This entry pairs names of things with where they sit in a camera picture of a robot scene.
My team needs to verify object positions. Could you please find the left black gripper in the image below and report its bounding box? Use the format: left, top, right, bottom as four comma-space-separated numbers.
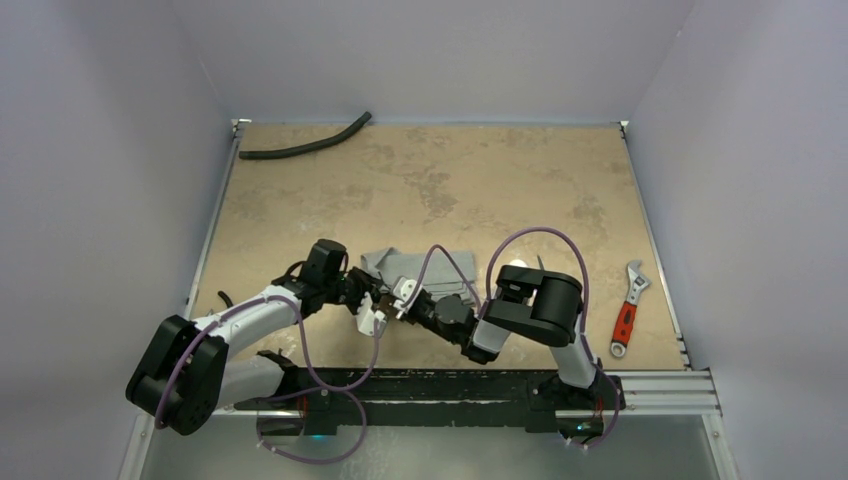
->
322, 266, 383, 317

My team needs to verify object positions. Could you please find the grey cloth napkin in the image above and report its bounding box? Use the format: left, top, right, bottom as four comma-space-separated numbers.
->
360, 247, 477, 305

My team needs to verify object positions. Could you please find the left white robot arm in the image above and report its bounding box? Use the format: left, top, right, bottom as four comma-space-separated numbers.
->
125, 239, 385, 436

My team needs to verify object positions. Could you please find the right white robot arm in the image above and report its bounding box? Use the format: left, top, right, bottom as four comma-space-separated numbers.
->
400, 265, 601, 407

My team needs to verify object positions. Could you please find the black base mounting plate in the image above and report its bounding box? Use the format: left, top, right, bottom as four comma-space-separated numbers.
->
235, 368, 626, 438

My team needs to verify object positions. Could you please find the black foam tube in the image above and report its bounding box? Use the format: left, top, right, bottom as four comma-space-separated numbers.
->
238, 111, 373, 162

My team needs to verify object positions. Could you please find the red adjustable wrench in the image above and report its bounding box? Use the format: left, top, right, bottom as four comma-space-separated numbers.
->
610, 260, 652, 359

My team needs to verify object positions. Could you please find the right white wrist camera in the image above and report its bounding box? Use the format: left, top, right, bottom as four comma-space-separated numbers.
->
390, 277, 420, 319

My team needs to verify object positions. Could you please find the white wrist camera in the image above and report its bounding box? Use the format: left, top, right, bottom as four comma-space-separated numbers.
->
390, 277, 420, 319
355, 293, 387, 339

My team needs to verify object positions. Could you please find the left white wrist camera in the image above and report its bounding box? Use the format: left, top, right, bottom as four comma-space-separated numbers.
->
355, 293, 387, 339

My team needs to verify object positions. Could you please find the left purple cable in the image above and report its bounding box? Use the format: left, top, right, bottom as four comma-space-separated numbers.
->
153, 294, 387, 465

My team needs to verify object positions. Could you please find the purple cable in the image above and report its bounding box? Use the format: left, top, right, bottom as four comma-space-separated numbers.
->
153, 294, 387, 465
404, 227, 624, 452

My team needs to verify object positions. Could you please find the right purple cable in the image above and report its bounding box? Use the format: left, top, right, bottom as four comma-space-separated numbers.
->
404, 227, 624, 452

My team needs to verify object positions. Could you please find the aluminium frame rail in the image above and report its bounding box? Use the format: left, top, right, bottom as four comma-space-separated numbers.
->
135, 370, 723, 417

